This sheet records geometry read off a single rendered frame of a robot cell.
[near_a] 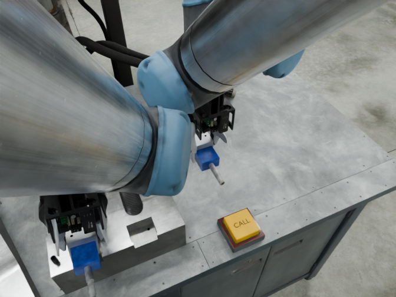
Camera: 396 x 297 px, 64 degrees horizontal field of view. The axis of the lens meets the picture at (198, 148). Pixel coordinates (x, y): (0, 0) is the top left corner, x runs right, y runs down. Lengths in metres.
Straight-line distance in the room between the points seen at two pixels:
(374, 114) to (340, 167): 1.64
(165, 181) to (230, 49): 0.11
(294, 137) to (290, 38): 0.75
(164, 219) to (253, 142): 0.39
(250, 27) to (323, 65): 2.70
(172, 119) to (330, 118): 0.87
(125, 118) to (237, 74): 0.14
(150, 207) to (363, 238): 1.34
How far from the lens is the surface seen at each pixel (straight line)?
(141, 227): 0.69
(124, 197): 0.71
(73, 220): 0.49
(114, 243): 0.65
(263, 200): 0.81
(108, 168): 0.16
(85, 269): 0.59
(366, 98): 2.68
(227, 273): 0.99
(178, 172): 0.24
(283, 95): 1.12
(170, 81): 0.32
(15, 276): 0.73
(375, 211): 1.95
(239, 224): 0.72
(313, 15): 0.22
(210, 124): 0.58
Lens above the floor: 1.46
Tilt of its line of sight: 47 degrees down
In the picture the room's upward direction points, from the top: straight up
